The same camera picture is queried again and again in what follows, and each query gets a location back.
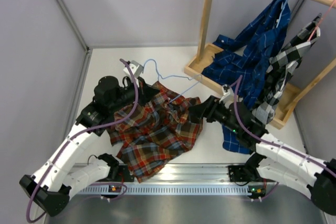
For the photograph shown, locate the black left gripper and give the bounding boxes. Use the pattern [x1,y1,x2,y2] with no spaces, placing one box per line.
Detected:
[108,76,160,113]

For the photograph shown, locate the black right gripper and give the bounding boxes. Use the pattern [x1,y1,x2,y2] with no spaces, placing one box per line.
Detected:
[187,95,240,134]

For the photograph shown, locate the light blue wire hanger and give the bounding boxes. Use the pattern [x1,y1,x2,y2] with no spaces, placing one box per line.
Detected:
[143,58,203,103]

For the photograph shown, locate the red brown plaid shirt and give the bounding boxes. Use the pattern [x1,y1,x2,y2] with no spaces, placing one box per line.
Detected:
[107,82,203,183]

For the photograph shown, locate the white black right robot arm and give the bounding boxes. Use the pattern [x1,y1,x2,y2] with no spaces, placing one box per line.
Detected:
[189,96,335,216]

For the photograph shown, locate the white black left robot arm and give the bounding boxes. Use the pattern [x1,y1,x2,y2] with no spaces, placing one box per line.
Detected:
[19,76,159,217]

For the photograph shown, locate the blue plaid shirt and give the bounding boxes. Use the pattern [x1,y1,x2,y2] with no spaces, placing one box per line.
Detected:
[202,0,291,154]

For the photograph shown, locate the black white checkered shirt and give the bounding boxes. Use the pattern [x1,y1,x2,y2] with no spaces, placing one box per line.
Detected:
[252,14,321,125]

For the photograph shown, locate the blue hanger under blue shirt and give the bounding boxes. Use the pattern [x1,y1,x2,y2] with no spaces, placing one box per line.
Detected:
[275,0,289,28]

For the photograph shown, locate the wooden rack base tray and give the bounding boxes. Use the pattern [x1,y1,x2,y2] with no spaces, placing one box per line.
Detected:
[184,44,301,129]

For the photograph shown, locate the wooden diagonal rack brace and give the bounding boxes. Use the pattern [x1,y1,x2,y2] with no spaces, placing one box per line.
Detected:
[285,58,336,110]

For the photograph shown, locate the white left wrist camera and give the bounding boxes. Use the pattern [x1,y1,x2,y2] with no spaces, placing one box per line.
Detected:
[123,60,144,79]

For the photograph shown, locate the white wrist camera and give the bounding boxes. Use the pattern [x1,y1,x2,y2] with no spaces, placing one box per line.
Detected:
[123,60,144,79]
[219,84,234,103]

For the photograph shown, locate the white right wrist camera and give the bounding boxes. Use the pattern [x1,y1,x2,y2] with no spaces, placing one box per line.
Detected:
[219,84,234,103]

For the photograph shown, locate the aluminium table edge rail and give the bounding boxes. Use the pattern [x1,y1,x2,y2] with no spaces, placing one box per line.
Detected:
[73,163,329,183]

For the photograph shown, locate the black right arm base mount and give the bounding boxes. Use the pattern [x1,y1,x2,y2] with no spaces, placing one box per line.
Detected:
[228,165,263,183]

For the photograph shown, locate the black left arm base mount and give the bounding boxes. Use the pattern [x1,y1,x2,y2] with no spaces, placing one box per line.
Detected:
[103,164,135,183]

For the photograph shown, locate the perforated white cable duct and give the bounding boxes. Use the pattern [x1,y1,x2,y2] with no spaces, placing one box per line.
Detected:
[79,185,253,196]

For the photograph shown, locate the wooden rack upright post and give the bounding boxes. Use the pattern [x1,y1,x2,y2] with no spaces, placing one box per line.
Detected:
[196,0,212,63]

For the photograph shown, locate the aluminium corner frame post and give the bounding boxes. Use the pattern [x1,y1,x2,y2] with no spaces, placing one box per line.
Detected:
[55,0,89,53]

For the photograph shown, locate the pink wire hanger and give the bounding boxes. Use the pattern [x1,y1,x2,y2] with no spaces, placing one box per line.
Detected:
[308,0,336,41]

